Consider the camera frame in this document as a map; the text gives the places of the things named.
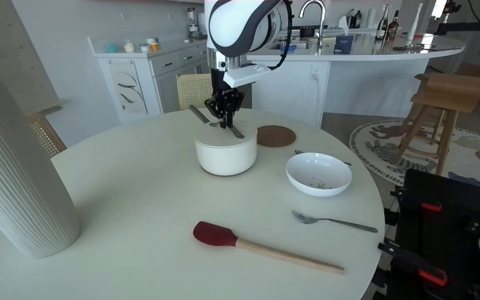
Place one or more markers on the beige woven chair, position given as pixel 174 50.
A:
pixel 194 89

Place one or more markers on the white kitchen island counter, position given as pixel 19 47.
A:
pixel 372 79

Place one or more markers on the wooden spoon red head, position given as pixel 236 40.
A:
pixel 217 235

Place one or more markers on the wooden bar stool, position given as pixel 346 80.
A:
pixel 451 95

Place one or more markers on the white bowl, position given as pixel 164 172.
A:
pixel 319 174

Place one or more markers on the patterned round rug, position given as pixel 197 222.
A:
pixel 377 145

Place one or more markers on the black perforated mounting board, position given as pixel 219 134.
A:
pixel 436 252

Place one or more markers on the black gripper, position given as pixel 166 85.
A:
pixel 226 100

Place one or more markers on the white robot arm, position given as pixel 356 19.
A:
pixel 234 30

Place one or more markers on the white pot with handle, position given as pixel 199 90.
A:
pixel 226 160

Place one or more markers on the white ribbed vase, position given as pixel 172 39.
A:
pixel 37 214

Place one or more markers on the cane back chair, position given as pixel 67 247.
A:
pixel 46 134

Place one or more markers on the silver fork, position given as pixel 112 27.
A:
pixel 307 220

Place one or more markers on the white kitchen cabinet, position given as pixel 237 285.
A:
pixel 144 82

